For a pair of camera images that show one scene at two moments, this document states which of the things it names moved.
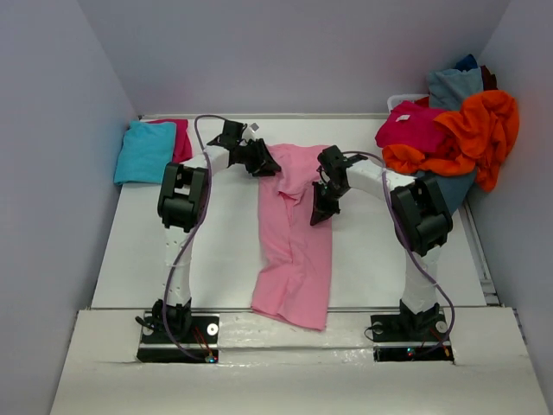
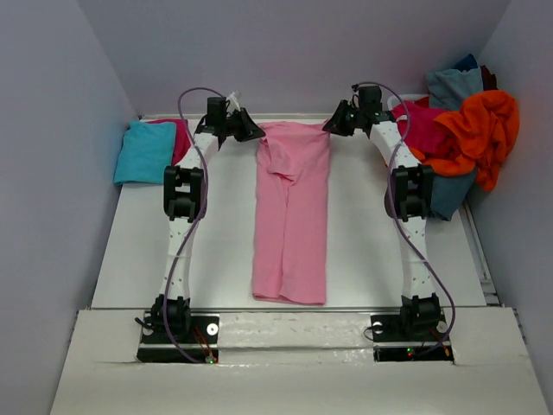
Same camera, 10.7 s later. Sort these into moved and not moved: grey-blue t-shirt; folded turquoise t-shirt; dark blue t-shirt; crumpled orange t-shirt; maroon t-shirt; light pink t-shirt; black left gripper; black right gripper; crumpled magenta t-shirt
Moved: black left gripper; black right gripper; light pink t-shirt
Not moved: crumpled orange t-shirt; dark blue t-shirt; maroon t-shirt; folded turquoise t-shirt; crumpled magenta t-shirt; grey-blue t-shirt
